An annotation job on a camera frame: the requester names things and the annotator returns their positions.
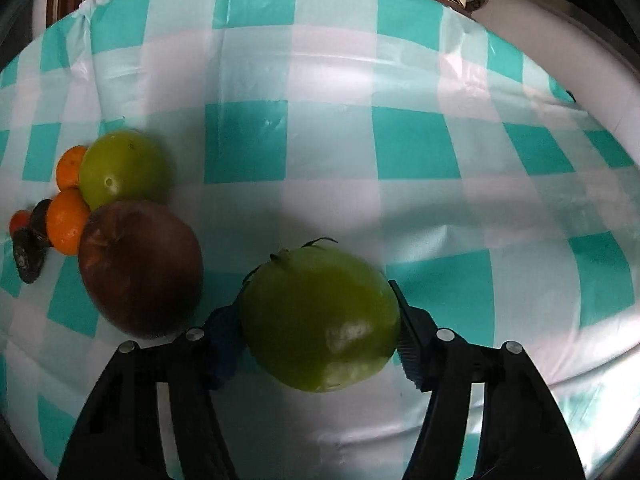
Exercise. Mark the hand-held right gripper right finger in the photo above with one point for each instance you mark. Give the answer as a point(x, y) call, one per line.
point(406, 360)

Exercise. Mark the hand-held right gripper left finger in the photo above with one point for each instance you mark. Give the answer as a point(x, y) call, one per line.
point(223, 347)

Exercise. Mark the large green fruit with stem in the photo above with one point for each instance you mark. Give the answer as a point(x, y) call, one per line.
point(320, 320)

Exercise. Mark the small orange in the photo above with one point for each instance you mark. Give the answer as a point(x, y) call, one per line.
point(70, 167)
point(67, 222)

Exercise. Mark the dark red apple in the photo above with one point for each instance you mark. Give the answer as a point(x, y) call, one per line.
point(140, 270)

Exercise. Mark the green apple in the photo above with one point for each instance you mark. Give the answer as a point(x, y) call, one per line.
point(125, 167)

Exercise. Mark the teal checked tablecloth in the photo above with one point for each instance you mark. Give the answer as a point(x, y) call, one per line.
point(325, 160)

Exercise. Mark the dark wrinkled fruit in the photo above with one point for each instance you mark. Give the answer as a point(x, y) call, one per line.
point(40, 217)
point(27, 260)

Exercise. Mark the tiny red fruit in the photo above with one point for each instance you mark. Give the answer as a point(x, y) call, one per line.
point(19, 221)

